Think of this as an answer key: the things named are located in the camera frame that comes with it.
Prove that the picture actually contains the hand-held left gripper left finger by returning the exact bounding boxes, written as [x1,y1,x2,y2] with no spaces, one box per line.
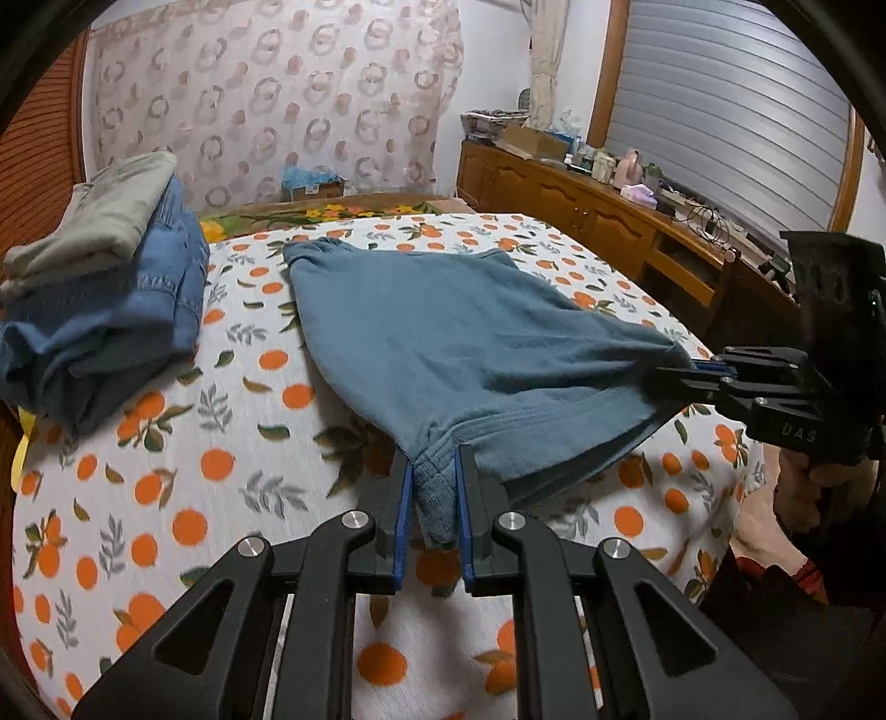
[69,453,416,720]

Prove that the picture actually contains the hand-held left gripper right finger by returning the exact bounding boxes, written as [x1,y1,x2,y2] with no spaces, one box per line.
[453,443,800,720]

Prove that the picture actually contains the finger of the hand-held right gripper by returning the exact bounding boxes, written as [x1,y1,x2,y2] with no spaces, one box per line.
[688,344,814,382]
[640,367,819,418]

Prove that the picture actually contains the teal blue shorts pants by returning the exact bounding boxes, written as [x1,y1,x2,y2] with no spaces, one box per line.
[282,235,697,551]

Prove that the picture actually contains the folded grey-green pants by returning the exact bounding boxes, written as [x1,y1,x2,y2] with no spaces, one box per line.
[0,151,179,299]

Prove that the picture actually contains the person's right hand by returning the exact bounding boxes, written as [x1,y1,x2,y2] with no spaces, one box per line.
[771,450,880,548]

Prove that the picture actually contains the orange-print white bedsheet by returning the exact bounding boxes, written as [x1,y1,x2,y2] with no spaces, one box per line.
[10,211,763,720]

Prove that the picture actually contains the long wooden cabinet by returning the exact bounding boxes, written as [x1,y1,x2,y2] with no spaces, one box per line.
[455,138,804,340]

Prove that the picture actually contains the grey window blind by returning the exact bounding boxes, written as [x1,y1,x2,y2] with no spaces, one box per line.
[605,0,856,240]

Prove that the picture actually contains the blue tissue box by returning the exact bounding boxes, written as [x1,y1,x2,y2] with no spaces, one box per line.
[550,107,583,150]

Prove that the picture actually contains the flat brown cardboard box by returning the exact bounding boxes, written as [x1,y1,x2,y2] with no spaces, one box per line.
[498,123,569,160]

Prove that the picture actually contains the floral brown blanket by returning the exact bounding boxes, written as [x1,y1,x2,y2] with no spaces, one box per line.
[197,194,478,243]

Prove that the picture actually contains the stack of newspapers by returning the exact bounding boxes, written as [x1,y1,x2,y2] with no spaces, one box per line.
[460,109,527,143]

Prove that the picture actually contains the small printed cardboard box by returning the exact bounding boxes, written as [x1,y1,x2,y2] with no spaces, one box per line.
[280,176,345,203]

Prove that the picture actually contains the tied beige curtain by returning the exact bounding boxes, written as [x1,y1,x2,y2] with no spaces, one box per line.
[519,0,572,132]

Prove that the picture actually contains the folded blue denim jeans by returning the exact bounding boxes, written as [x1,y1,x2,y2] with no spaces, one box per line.
[0,173,210,437]

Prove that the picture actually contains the yellow plush toy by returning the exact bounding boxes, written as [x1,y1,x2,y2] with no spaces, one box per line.
[10,407,37,494]

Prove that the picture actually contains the wooden slatted wardrobe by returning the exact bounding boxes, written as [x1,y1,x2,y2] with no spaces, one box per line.
[0,31,91,257]

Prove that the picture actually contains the tangle of thin cables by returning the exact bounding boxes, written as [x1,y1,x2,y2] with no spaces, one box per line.
[682,204,741,243]

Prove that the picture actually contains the wooden window frame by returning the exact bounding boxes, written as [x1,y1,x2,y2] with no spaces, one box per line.
[588,0,866,233]

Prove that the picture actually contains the sheer ring-patterned curtain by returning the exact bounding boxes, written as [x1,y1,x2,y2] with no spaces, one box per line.
[86,0,465,215]

